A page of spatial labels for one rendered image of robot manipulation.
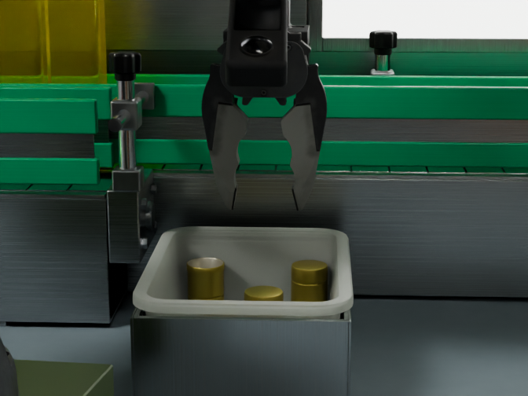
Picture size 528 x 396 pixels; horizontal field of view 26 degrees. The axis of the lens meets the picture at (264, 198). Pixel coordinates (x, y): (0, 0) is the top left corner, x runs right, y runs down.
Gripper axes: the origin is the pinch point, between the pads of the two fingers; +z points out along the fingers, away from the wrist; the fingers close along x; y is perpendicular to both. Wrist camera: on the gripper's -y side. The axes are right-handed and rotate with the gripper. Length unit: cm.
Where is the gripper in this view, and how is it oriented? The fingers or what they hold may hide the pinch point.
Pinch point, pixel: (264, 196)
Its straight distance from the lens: 96.7
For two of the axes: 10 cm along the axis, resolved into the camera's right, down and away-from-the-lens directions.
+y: 0.6, -2.4, 9.7
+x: -10.0, -0.1, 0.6
